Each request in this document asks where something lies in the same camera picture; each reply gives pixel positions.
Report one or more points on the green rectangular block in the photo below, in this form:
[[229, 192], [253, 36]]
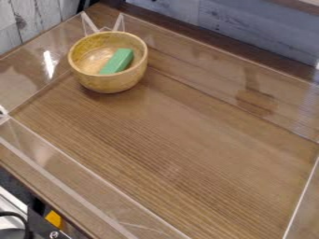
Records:
[[117, 62]]

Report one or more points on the brown wooden bowl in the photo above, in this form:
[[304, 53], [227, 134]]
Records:
[[89, 55]]

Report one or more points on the yellow label block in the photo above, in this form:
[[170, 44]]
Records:
[[54, 219]]

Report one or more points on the black device with screw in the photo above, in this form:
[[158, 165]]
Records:
[[48, 231]]

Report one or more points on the clear acrylic tray wall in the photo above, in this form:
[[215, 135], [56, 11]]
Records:
[[90, 203]]

